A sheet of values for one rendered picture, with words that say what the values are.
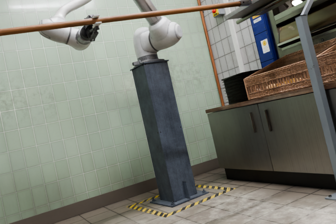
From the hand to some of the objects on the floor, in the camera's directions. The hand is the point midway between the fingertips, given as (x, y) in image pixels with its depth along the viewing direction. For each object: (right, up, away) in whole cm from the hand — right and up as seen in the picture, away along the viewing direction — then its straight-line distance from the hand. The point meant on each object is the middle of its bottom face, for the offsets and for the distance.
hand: (96, 21), depth 169 cm
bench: (+156, -82, +10) cm, 176 cm away
